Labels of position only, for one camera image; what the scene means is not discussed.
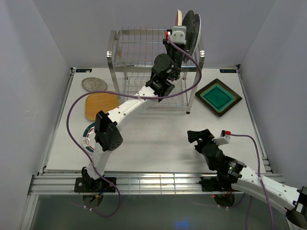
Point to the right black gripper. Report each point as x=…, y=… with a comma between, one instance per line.
x=205, y=135

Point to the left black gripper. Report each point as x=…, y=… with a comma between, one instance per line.
x=167, y=45

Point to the pink cream floral plate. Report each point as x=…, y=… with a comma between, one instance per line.
x=179, y=18

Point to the dark blue round plate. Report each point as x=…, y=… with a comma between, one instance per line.
x=189, y=22

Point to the white plate teal lettered rim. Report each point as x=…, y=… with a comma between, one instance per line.
x=196, y=35

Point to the white plate green red rim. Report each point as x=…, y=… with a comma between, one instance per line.
x=88, y=139

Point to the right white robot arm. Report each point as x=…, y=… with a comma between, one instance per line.
x=233, y=174

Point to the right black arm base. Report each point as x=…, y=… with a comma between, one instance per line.
x=211, y=184

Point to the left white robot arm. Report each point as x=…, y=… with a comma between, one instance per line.
x=166, y=69

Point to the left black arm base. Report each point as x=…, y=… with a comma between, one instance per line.
x=81, y=186

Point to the steel two-tier dish rack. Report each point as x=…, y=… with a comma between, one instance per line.
x=130, y=57

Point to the right blue table label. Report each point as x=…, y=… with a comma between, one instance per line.
x=228, y=70

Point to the blue table label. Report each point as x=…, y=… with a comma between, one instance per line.
x=228, y=70
x=83, y=70

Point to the green black square plate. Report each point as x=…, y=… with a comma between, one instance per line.
x=218, y=97

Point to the speckled grey round plate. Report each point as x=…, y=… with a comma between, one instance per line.
x=92, y=84

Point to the left blue table label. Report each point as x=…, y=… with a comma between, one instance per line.
x=83, y=70

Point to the yellow woven square plate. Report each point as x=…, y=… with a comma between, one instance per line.
x=97, y=102

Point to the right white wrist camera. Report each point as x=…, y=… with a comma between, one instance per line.
x=223, y=139

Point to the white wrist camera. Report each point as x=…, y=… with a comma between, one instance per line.
x=177, y=35
x=223, y=139

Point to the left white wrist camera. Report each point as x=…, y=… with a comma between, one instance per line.
x=177, y=35

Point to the aluminium front frame rail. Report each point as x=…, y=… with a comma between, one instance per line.
x=127, y=183

